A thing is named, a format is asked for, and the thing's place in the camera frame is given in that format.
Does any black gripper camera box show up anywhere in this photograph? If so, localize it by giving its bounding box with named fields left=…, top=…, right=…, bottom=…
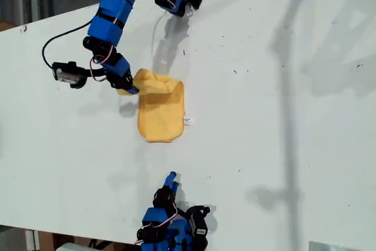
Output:
left=186, top=205, right=212, bottom=237
left=52, top=61, right=88, bottom=90

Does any yellow square towel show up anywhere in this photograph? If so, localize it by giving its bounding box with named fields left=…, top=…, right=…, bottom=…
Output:
left=116, top=68, right=186, bottom=144

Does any brown cardboard box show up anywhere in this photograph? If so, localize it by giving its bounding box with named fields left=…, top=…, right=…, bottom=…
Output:
left=38, top=230, right=56, bottom=251

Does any black camera cable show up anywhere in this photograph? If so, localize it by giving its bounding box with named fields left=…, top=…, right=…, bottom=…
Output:
left=42, top=19, right=95, bottom=69

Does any white table leg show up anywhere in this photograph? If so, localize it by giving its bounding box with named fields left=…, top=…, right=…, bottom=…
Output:
left=24, top=229, right=41, bottom=251

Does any black camera stalk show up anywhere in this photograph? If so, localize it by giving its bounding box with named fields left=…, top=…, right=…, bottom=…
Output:
left=84, top=66, right=106, bottom=78

